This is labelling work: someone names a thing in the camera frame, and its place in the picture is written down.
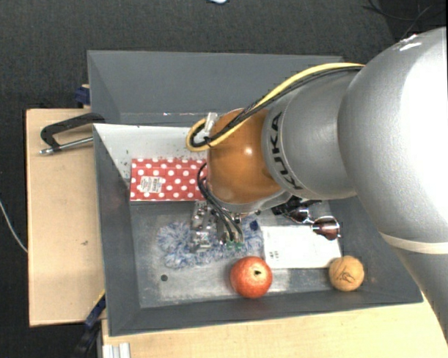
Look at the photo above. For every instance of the red white-dotted box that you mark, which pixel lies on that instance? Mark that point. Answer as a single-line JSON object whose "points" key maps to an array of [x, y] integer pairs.
{"points": [[169, 178]]}

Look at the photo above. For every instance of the grey metal bin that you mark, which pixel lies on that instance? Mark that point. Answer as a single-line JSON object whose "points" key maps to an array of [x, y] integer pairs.
{"points": [[191, 84]]}

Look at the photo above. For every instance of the blue and white fluffy cloth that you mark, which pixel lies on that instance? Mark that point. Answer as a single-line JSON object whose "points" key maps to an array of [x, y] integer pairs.
{"points": [[176, 246]]}

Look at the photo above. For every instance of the red apple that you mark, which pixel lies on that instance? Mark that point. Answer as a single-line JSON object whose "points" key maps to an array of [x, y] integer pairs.
{"points": [[250, 278]]}

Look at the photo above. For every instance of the pale brown flat board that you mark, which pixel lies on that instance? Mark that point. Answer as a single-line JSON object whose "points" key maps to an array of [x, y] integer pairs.
{"points": [[60, 224]]}

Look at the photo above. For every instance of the white flat box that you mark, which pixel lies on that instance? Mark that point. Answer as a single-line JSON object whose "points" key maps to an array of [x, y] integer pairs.
{"points": [[299, 247]]}

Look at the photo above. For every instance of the tan ball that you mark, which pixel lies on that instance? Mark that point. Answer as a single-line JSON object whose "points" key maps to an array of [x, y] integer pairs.
{"points": [[346, 274]]}

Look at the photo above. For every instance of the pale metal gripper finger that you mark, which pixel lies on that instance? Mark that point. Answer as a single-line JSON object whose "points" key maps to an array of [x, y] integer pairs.
{"points": [[195, 238], [206, 240]]}

